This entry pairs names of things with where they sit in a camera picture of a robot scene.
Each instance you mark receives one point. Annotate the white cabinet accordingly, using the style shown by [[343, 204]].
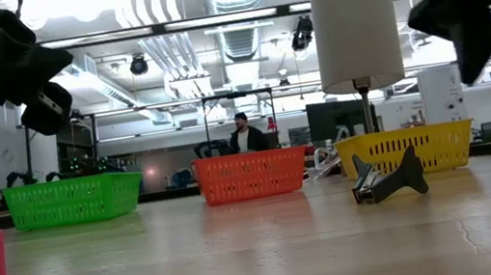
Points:
[[441, 93]]

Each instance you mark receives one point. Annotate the black ceiling spotlight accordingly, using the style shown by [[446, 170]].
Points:
[[138, 65], [303, 31]]

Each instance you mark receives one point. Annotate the black staple remover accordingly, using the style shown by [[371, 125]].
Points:
[[398, 180]]

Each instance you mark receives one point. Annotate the black overhead beam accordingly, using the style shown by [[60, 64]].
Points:
[[256, 14]]

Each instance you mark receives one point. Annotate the green plastic basket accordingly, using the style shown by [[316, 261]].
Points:
[[74, 199]]

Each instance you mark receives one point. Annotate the black computer monitor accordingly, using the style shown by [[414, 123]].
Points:
[[335, 119]]

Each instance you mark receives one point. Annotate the person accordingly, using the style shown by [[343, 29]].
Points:
[[246, 140]]

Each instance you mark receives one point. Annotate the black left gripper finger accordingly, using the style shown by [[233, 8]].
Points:
[[3, 32], [26, 72]]

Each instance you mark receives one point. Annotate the clear staple remover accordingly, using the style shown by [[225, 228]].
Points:
[[327, 160]]

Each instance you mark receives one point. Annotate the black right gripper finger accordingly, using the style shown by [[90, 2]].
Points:
[[468, 26]]

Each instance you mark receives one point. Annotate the white shade table lamp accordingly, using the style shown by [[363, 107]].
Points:
[[354, 18]]

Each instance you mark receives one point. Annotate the orange plastic basket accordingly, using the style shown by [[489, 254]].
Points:
[[251, 175]]

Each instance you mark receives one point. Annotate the yellow plastic basket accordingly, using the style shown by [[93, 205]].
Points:
[[442, 147]]

